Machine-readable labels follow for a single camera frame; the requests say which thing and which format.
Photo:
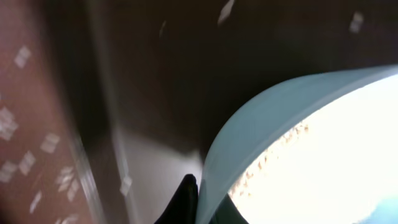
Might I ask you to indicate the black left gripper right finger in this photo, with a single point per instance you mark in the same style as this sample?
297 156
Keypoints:
227 213

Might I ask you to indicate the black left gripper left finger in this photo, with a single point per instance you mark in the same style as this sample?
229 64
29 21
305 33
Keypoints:
182 207

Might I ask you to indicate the brown serving tray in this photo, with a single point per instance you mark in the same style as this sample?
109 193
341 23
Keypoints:
149 83

